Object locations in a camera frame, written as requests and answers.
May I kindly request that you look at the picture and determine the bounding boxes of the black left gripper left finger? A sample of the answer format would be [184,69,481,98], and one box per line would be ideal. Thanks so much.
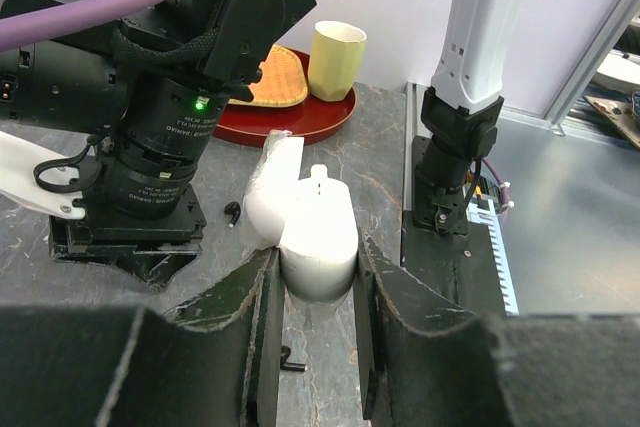
[1,249,284,426]

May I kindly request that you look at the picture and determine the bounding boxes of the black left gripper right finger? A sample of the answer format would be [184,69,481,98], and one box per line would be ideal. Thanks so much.
[353,236,639,426]

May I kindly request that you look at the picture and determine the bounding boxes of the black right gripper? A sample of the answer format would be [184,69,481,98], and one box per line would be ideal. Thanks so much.
[48,186,206,292]

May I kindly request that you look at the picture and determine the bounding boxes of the white earbud charging case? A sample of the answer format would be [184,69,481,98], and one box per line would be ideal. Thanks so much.
[242,130,359,303]

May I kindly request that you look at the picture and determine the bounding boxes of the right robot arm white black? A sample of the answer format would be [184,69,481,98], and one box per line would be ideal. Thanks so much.
[1,0,521,288]

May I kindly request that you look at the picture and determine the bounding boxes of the black earbud right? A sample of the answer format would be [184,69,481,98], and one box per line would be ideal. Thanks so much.
[224,201,242,228]

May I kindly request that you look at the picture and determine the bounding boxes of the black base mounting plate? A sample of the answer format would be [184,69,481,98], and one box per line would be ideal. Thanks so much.
[401,136,507,315]

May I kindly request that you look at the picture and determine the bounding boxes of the red lacquer round tray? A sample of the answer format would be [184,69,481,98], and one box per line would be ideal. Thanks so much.
[214,48,357,147]

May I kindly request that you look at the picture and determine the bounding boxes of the woven bamboo tray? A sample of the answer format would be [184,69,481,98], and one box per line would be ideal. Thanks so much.
[229,45,309,108]

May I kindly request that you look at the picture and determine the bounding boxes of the pale yellow cup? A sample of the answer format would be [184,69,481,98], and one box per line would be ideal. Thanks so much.
[307,20,368,102]

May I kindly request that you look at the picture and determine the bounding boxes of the slotted cable duct rail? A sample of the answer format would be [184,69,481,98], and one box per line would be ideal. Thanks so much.
[467,194,519,316]

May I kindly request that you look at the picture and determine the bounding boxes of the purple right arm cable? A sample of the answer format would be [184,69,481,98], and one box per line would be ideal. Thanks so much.
[0,0,236,53]

